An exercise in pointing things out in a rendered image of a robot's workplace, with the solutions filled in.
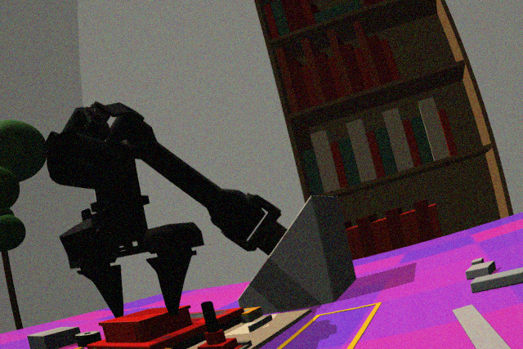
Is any grey rectangular bar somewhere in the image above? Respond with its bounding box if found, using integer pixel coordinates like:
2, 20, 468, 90
470, 267, 523, 293

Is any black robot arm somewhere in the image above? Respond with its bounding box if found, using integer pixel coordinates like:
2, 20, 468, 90
43, 101, 287, 262

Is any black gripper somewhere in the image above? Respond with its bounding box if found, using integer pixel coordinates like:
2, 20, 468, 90
67, 186, 204, 318

